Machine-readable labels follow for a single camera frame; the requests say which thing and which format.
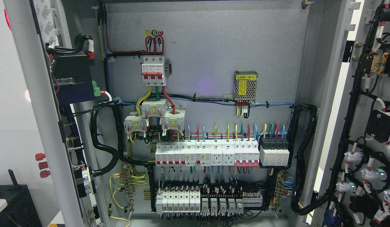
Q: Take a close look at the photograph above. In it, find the black corrugated cable conduit right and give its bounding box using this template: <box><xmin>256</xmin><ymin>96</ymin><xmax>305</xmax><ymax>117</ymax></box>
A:
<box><xmin>288</xmin><ymin>104</ymin><xmax>328</xmax><ymax>216</ymax></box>

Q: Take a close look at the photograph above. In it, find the red main circuit breaker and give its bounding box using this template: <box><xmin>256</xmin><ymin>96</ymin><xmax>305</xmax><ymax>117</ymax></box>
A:
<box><xmin>141</xmin><ymin>55</ymin><xmax>171</xmax><ymax>86</ymax></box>

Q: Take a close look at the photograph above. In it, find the black surge protector block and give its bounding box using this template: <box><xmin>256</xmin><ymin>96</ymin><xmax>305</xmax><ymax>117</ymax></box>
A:
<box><xmin>259</xmin><ymin>137</ymin><xmax>290</xmax><ymax>170</ymax></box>

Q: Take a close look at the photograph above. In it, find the white socket breaker row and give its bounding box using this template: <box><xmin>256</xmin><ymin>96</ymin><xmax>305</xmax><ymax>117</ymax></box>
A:
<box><xmin>155</xmin><ymin>139</ymin><xmax>260</xmax><ymax>169</ymax></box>

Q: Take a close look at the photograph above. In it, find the white current transformers group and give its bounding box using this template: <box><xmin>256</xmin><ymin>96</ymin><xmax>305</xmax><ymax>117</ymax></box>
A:
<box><xmin>123</xmin><ymin>99</ymin><xmax>186</xmax><ymax>133</ymax></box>

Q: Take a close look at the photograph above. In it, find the black corrugated cable conduit left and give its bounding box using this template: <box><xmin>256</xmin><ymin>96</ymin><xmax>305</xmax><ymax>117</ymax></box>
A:
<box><xmin>89</xmin><ymin>101</ymin><xmax>156</xmax><ymax>212</ymax></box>

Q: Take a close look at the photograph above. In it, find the black corrugated cable conduit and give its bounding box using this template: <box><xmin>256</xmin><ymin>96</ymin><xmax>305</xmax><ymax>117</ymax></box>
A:
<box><xmin>288</xmin><ymin>104</ymin><xmax>328</xmax><ymax>216</ymax></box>
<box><xmin>89</xmin><ymin>101</ymin><xmax>156</xmax><ymax>212</ymax></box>

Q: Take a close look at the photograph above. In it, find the lower white breaker relay row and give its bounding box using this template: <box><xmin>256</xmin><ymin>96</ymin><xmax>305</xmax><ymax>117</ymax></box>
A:
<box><xmin>155</xmin><ymin>178</ymin><xmax>264</xmax><ymax>221</ymax></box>

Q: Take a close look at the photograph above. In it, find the metal mesh power supply module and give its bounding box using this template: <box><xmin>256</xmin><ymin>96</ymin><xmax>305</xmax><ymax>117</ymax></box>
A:
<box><xmin>233</xmin><ymin>71</ymin><xmax>258</xmax><ymax>102</ymax></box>

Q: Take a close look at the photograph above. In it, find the grey cabinet door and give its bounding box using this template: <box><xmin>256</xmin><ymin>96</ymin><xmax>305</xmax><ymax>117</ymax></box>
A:
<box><xmin>4</xmin><ymin>0</ymin><xmax>89</xmax><ymax>227</ymax></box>
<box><xmin>290</xmin><ymin>0</ymin><xmax>390</xmax><ymax>227</ymax></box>

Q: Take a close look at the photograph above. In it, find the black equipment box at left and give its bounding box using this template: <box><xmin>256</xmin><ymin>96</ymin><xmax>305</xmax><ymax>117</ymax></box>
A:
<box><xmin>0</xmin><ymin>169</ymin><xmax>42</xmax><ymax>227</ymax></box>

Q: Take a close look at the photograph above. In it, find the red terminal post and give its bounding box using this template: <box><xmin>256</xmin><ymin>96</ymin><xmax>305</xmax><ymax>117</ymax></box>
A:
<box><xmin>35</xmin><ymin>153</ymin><xmax>50</xmax><ymax>178</ymax></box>

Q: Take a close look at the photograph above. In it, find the black digital power meter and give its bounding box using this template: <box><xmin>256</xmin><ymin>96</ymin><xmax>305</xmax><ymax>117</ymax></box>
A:
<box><xmin>53</xmin><ymin>54</ymin><xmax>95</xmax><ymax>105</ymax></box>

